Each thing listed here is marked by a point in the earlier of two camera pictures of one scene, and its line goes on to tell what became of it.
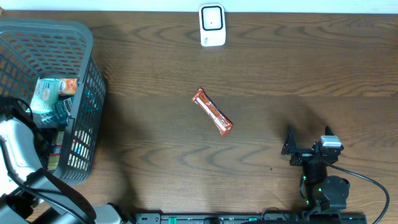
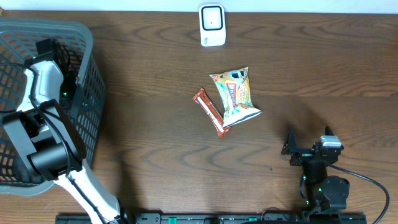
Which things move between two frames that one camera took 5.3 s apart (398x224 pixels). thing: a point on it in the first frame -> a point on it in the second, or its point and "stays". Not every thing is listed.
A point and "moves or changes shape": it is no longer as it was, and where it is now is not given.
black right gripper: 290,147 stays
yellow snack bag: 55,156 moves or changes shape
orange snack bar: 202,99 stays
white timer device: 212,23 stays
